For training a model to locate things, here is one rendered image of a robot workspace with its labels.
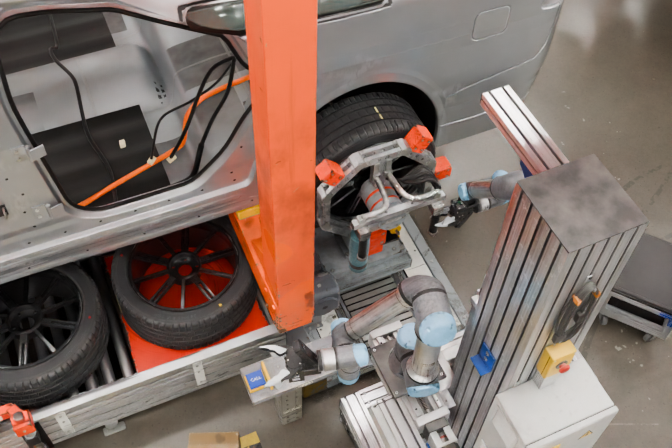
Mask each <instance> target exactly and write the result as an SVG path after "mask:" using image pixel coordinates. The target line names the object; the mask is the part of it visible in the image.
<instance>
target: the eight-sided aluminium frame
mask: <svg viewBox="0 0 672 448"><path fill-rule="evenodd" d="M381 152H382V153H381ZM378 153H379V154H378ZM375 154H376V155H375ZM400 156H406V157H408V158H410V159H413V160H415V161H417V162H420V163H421V165H424V166H426V167H427V168H428V169H429V170H430V171H432V172H433V173H435V168H436V166H437V165H436V163H437V161H436V159H435V158H434V156H433V155H432V153H431V152H430V151H428V150H426V149H425V150H424V151H423V152H422V153H417V152H413V151H412V149H411V147H410V146H409V144H408V143H407V141H406V139H402V138H400V139H395V140H394V141H391V142H388V143H384V144H381V145H378V146H375V147H372V148H369V149H365V150H362V151H357V152H356V153H353V154H352V155H351V156H349V157H347V158H348V159H347V160H346V161H345V162H344V163H342V164H341V165H340V167H341V169H342V171H343V173H344V174H345V177H344V178H343V179H342V180H341V181H340V182H339V183H338V184H337V185H336V186H331V185H328V184H326V183H321V184H320V186H319V187H318V188H317V191H316V193H317V213H316V220H317V222H318V224H319V226H320V227H321V229H322V230H325V231H328V232H332V233H335V234H339V235H342V236H346V237H348V238H351V236H350V233H351V230H352V227H351V223H350V222H347V221H344V220H340V219H337V218H334V217H331V216H330V208H331V198H332V197H333V196H334V195H335V194H336V193H337V192H338V191H339V190H340V189H341V188H342V187H343V186H344V185H345V184H346V183H347V182H348V181H349V180H351V179H352V178H353V177H354V176H355V175H356V174H357V173H358V172H359V171H360V170H361V169H363V168H366V167H369V166H372V165H374V164H377V163H381V162H384V161H386V160H389V159H393V158H397V157H400ZM431 190H432V184H431V183H430V182H429V181H428V182H425V183H422V184H417V185H415V186H414V187H413V188H412V189H411V190H410V191H409V192H408V194H410V195H421V194H424V193H427V192H430V191H431ZM368 227H369V228H370V230H371V232H373V231H376V230H379V229H381V228H380V227H379V225H378V223H374V224H371V225H368Z"/></svg>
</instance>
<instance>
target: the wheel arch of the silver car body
mask: <svg viewBox="0 0 672 448"><path fill-rule="evenodd" d="M371 92H383V93H390V94H394V95H397V96H399V97H401V98H403V99H404V100H405V101H407V102H408V103H409V104H410V105H411V107H412V108H413V110H414V111H415V113H416V114H417V116H418V117H419V119H420V120H421V122H422V123H423V125H424V126H425V127H426V128H427V129H428V131H429V132H430V134H431V135H432V137H433V141H434V143H435V146H436V143H437V140H438V137H439V132H440V114H439V110H438V107H437V105H436V103H435V100H434V99H433V98H432V97H431V96H430V94H429V93H427V92H426V91H425V90H424V89H422V88H420V87H419V86H416V85H414V84H411V83H407V82H402V81H380V82H374V83H370V84H366V85H362V86H359V87H356V88H354V89H351V90H349V91H347V92H345V93H343V94H341V95H339V96H337V97H335V98H333V99H332V100H330V101H329V102H327V103H330V102H333V101H337V100H340V99H344V98H347V97H350V96H355V95H359V94H364V93H371ZM327 103H325V104H324V105H326V104H327ZM324 105H323V106H324ZM323 106H321V107H323ZM321 107H320V108H321ZM320 108H319V109H320ZM319 109H317V110H319ZM317 110H316V111H317Z"/></svg>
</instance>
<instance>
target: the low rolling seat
mask: <svg viewBox="0 0 672 448"><path fill-rule="evenodd" d="M599 313H600V314H599V322H600V324H601V325H606V324H607V322H608V318H609V317H610V318H613V319H615V320H618V321H620V322H622V323H625V324H627V325H630V326H632V327H634V328H637V329H639V330H642V331H644V332H646V334H645V335H644V336H643V340H644V341H645V342H650V341H652V340H654V339H655V338H656V337H658V338H663V340H665V339H666V338H667V336H668V335H669V334H670V332H671V331H672V243H670V242H668V241H665V240H663V239H660V238H657V237H655V236H652V235H650V234H647V233H643V234H642V236H641V238H640V240H639V241H638V243H637V245H636V247H635V249H634V250H633V252H632V254H631V256H630V257H629V259H628V261H627V263H626V265H625V266H624V268H623V270H622V272H621V273H620V275H619V277H618V279H617V281H616V282H615V284H614V286H613V288H612V289H611V291H610V293H609V295H608V297H607V298H606V300H605V302H604V304H603V305H602V307H601V309H600V311H599Z"/></svg>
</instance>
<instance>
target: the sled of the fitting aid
mask: <svg viewBox="0 0 672 448"><path fill-rule="evenodd" d="M398 237H399V240H396V242H397V244H398V246H399V248H400V249H401V251H402V252H401V256H400V257H397V258H394V259H391V260H389V261H386V262H383V263H380V264H377V265H375V266H372V267H369V268H367V269H366V270H365V271H364V272H361V273H352V274H349V275H347V276H344V277H341V278H338V279H335V280H336V282H337V284H338V285H339V287H340V292H343V291H346V290H348V289H351V288H354V287H357V286H360V285H362V284H365V283H368V282H371V281H373V280H376V279H379V278H382V277H384V276H387V275H390V274H393V273H395V272H398V271H401V270H404V269H407V268H409V267H411V265H412V257H411V255H410V254H409V252H408V250H407V248H406V247H405V245H404V243H403V241H402V240H401V238H400V235H398Z"/></svg>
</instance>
